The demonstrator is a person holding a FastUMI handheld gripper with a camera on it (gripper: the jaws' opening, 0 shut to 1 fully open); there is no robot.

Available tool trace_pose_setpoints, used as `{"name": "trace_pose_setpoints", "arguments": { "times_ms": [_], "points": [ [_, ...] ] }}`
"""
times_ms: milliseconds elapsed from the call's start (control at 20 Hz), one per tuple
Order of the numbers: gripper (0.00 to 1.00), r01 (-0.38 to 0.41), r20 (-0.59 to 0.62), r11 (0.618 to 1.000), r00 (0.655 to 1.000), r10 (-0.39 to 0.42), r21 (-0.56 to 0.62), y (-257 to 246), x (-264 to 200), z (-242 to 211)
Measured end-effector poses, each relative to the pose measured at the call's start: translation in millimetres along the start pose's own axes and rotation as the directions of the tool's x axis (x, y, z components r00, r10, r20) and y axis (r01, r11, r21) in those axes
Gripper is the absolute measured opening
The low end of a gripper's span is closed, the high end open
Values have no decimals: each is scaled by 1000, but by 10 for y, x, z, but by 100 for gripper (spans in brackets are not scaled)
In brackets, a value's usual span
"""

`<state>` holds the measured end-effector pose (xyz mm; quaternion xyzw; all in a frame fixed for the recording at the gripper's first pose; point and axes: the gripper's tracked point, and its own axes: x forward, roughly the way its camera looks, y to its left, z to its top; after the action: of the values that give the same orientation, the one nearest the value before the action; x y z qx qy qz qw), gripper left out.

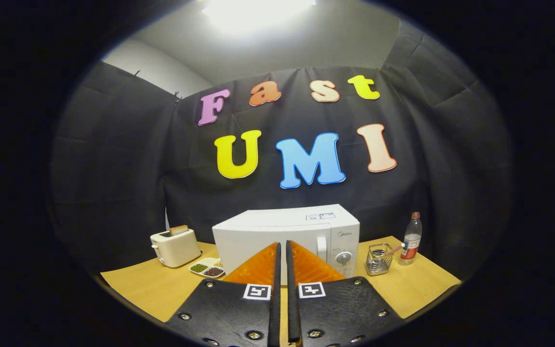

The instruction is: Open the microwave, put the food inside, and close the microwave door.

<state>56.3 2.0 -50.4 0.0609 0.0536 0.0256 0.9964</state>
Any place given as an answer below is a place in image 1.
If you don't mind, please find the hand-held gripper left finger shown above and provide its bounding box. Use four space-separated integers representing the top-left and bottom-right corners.
164 242 282 347

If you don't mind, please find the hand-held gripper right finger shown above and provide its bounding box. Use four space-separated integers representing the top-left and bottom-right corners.
286 240 406 347

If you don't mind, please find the clear plastic bottle red label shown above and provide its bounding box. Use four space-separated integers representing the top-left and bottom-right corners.
399 212 423 266

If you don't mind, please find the white divided dish of beans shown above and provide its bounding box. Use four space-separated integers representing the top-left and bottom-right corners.
189 257 226 279

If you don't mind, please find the ceiling light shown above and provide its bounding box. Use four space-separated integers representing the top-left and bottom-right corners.
203 0 317 32

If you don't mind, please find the cream toaster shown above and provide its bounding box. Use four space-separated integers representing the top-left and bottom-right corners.
150 228 202 268

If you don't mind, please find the metal wire holder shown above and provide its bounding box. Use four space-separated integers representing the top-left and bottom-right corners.
366 243 395 276

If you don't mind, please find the black backdrop cloth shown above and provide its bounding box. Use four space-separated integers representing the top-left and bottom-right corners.
49 19 514 275

